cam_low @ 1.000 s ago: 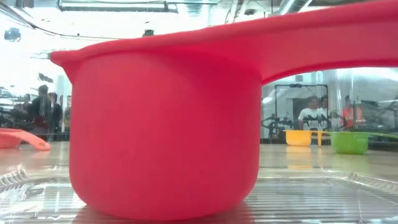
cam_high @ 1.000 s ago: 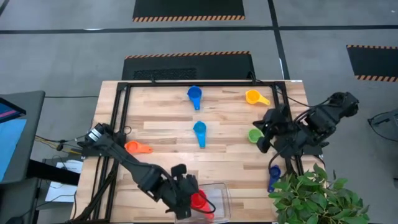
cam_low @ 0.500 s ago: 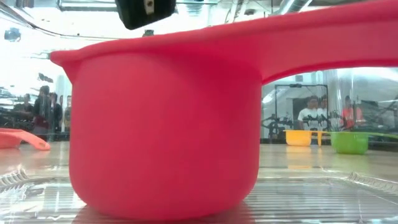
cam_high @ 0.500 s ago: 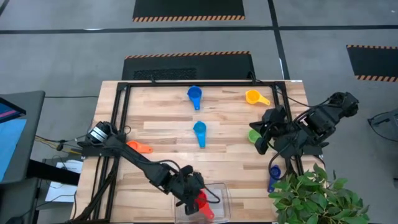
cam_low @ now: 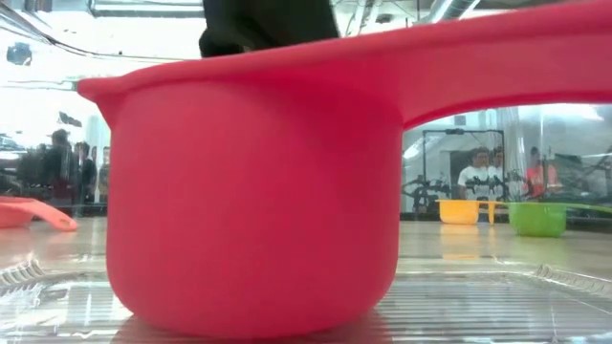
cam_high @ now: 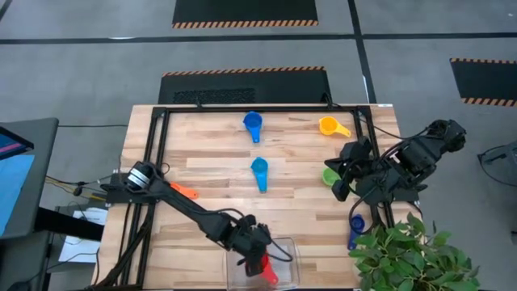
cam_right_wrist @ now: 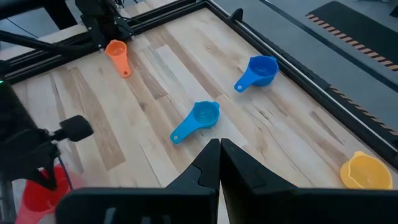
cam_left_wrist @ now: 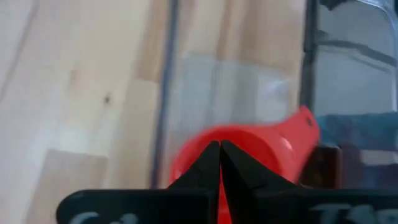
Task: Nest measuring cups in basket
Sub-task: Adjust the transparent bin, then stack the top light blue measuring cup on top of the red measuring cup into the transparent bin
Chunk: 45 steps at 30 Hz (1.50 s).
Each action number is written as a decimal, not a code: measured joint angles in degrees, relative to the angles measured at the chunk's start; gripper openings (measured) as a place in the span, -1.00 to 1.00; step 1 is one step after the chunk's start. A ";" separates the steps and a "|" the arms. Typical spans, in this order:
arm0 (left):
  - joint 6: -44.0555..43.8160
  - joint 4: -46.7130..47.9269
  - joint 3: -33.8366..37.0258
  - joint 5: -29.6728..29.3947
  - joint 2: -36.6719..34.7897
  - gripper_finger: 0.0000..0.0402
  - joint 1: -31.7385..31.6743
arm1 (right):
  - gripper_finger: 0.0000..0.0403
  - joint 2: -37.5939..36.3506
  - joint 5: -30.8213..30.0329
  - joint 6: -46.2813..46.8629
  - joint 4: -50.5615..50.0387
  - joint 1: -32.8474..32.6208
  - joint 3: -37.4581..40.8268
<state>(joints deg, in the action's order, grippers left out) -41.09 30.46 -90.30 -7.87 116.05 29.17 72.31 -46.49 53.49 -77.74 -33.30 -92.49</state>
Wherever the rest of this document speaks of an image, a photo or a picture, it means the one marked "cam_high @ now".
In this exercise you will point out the green measuring cup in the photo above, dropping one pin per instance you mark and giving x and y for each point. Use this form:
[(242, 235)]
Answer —
[(329, 178)]

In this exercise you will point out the cyan measuring cup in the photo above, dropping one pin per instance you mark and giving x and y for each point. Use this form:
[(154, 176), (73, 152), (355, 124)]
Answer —
[(259, 165)]

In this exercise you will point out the black mat with hazard stripe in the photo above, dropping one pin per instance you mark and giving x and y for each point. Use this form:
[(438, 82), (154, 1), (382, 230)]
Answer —
[(282, 87), (242, 10), (484, 81)]

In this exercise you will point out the black metal table frame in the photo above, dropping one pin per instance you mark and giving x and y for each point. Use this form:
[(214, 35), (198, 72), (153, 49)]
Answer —
[(262, 109)]

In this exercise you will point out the yellow measuring cup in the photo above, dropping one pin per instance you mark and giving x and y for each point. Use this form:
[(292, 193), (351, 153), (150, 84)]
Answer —
[(328, 126)]

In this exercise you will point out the orange measuring cup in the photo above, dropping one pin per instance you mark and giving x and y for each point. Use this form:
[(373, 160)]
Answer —
[(187, 192)]

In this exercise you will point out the grey equipment stand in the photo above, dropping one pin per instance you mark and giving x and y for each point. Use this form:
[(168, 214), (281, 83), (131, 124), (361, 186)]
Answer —
[(512, 153)]

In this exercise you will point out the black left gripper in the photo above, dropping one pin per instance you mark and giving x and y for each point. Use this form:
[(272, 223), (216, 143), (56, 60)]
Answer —
[(248, 238)]

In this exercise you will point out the small dark blue measuring cup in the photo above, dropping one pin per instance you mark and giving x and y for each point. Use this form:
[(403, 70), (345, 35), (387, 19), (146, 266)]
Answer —
[(357, 223)]

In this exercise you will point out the black desk beam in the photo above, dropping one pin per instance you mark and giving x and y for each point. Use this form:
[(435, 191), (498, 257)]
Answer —
[(68, 224)]

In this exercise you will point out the clear plastic basket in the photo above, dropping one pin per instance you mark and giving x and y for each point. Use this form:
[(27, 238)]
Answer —
[(288, 275)]

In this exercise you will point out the dark grey cabinet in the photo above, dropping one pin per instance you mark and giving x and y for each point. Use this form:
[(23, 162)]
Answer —
[(20, 262)]

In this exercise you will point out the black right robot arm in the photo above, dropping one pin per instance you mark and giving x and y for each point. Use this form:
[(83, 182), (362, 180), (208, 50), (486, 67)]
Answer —
[(416, 155)]

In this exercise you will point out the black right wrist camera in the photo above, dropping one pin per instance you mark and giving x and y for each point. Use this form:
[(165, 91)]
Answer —
[(340, 191)]

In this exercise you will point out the red measuring cup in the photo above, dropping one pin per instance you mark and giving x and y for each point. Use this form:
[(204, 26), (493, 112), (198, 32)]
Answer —
[(270, 275)]

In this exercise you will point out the blue-screen monitor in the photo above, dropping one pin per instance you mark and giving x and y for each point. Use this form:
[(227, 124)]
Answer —
[(14, 190)]

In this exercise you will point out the white paper sheet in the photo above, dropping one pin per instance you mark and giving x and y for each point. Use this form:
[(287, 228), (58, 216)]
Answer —
[(95, 216), (78, 248)]

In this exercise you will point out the green leafy plant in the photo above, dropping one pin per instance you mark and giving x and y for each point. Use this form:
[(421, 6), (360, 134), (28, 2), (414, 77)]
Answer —
[(404, 258)]

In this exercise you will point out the blue measuring cup top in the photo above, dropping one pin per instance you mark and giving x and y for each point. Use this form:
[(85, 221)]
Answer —
[(252, 120)]

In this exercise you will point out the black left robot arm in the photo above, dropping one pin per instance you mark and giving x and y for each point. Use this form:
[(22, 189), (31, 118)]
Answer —
[(190, 208)]

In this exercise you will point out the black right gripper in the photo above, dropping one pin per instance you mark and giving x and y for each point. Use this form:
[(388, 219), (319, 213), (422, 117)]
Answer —
[(355, 153)]

